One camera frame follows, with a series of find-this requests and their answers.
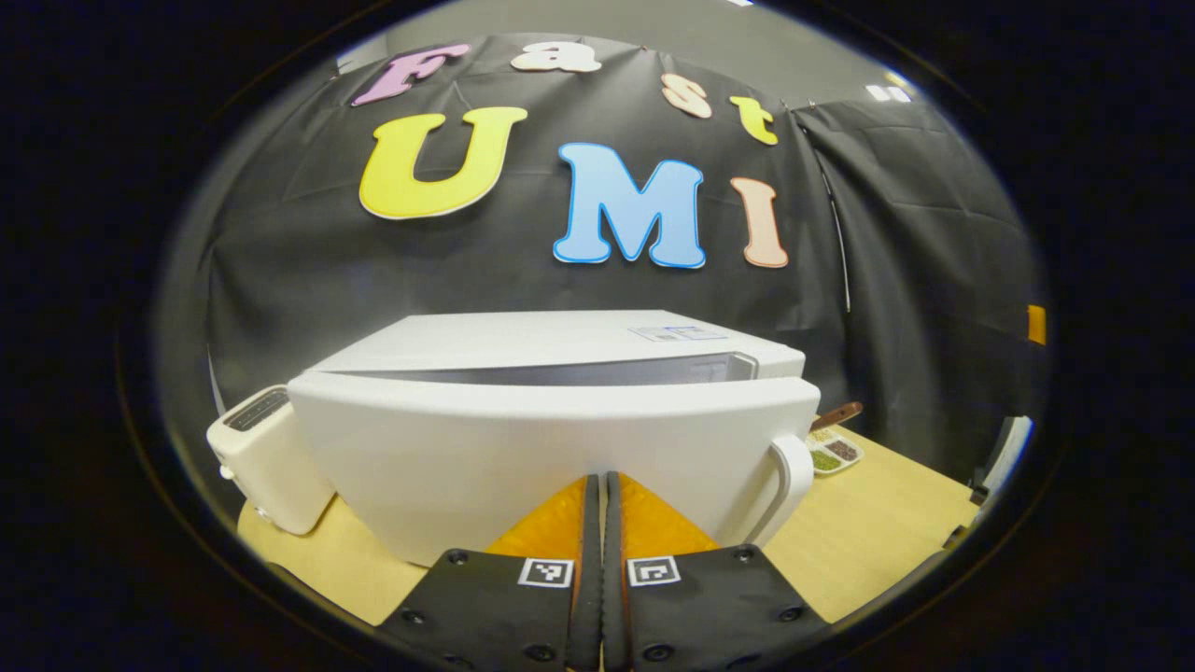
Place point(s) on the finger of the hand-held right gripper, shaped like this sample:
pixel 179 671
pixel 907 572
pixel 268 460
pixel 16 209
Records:
pixel 1036 325

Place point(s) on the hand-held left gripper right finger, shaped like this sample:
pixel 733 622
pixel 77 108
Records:
pixel 613 607

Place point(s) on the white toaster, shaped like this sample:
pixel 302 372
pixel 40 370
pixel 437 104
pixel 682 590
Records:
pixel 271 467

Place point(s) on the white divided dish of beans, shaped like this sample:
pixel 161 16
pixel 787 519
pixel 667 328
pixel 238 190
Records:
pixel 840 451

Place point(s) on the white panel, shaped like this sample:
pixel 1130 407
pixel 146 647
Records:
pixel 1013 453

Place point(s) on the white microwave oven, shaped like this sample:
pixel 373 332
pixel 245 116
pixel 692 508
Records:
pixel 523 448

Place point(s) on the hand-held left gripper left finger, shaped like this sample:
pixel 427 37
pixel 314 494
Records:
pixel 586 607

